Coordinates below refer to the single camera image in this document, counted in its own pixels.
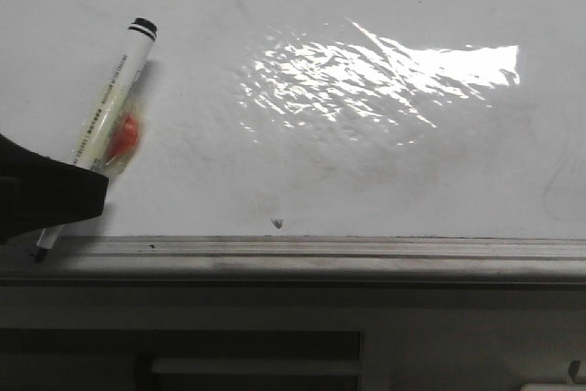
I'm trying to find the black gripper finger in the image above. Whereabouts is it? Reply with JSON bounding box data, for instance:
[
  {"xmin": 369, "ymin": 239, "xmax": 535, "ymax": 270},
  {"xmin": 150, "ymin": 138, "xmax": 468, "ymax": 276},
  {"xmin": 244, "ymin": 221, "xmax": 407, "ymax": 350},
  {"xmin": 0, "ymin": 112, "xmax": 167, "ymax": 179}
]
[{"xmin": 1, "ymin": 136, "xmax": 109, "ymax": 243}]

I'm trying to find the white whiteboard marker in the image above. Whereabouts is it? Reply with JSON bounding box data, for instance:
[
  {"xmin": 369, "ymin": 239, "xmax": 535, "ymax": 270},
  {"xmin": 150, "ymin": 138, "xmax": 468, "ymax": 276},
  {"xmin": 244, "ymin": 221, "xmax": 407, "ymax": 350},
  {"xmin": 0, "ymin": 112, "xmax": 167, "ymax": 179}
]
[{"xmin": 34, "ymin": 17, "xmax": 160, "ymax": 265}]

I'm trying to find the aluminium whiteboard tray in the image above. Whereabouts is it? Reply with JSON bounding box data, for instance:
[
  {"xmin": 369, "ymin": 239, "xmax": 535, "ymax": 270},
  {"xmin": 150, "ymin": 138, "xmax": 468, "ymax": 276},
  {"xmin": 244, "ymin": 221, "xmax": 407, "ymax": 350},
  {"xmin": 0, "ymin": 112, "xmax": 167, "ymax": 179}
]
[{"xmin": 1, "ymin": 236, "xmax": 585, "ymax": 286}]

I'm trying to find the white whiteboard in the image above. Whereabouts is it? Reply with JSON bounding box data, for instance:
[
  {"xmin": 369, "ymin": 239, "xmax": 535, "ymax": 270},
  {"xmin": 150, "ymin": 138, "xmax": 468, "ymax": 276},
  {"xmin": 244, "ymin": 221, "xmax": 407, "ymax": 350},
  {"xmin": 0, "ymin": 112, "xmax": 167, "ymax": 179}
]
[{"xmin": 1, "ymin": 0, "xmax": 585, "ymax": 239}]

